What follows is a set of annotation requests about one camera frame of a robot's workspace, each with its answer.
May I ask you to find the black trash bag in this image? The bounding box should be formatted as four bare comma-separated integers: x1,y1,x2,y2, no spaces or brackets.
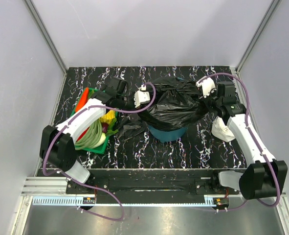
138,76,208,131
114,115,146,141

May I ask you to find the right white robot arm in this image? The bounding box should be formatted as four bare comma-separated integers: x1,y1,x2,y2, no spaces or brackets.
196,78,288,200

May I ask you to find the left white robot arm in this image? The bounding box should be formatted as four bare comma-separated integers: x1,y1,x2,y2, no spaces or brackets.
40,77,135,193

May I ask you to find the teal trash bin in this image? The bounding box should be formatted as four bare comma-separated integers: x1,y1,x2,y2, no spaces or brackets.
148,76,188,144

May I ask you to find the yellow white napa cabbage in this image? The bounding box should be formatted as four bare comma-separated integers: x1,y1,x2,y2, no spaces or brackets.
99,110,116,125

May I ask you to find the orange carrot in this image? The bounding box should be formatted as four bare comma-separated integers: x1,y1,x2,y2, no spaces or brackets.
75,88,89,112

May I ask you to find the purple onion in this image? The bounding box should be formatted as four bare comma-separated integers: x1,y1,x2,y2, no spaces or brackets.
101,122,109,134

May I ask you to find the white round vegetable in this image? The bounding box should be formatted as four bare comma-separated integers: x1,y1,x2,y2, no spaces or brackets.
93,133,106,148

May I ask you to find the green vegetable basket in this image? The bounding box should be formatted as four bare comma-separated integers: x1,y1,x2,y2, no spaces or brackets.
70,87,120,155

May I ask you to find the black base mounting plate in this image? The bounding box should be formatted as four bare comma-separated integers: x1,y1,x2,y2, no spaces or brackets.
36,167,240,196

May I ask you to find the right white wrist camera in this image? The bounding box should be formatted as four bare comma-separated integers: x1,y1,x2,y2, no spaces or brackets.
196,76,216,98

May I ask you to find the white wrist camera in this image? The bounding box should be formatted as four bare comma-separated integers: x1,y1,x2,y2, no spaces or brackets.
133,91,151,108
196,76,216,98

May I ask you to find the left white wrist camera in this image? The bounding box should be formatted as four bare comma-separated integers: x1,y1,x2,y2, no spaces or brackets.
133,91,151,108

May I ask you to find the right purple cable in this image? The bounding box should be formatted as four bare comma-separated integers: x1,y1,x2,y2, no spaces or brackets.
202,72,282,212

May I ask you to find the purple cable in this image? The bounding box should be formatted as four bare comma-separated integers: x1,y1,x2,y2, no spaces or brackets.
202,72,282,212
42,82,156,222

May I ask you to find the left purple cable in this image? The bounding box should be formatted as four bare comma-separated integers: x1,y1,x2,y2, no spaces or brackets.
42,82,156,222

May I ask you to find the aluminium frame rail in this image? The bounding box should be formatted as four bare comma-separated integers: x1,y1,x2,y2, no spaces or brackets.
232,68,288,197

